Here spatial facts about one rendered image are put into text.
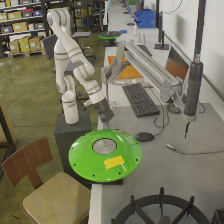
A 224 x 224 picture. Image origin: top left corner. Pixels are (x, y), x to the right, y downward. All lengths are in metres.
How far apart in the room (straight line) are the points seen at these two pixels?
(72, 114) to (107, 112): 0.37
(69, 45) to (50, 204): 0.89
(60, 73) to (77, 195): 0.73
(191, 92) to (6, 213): 1.94
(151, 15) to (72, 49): 3.10
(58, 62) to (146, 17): 2.99
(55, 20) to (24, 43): 5.34
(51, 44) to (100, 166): 2.47
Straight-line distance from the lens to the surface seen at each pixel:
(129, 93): 1.62
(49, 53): 3.06
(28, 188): 2.31
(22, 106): 3.73
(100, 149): 0.90
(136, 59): 0.98
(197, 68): 0.62
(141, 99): 1.53
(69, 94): 1.39
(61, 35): 1.12
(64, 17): 1.16
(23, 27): 6.49
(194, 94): 0.66
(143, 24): 4.09
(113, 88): 1.75
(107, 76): 1.40
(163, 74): 0.78
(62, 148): 1.52
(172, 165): 1.09
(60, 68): 1.27
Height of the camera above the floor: 1.69
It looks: 33 degrees down
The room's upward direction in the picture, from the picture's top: 4 degrees counter-clockwise
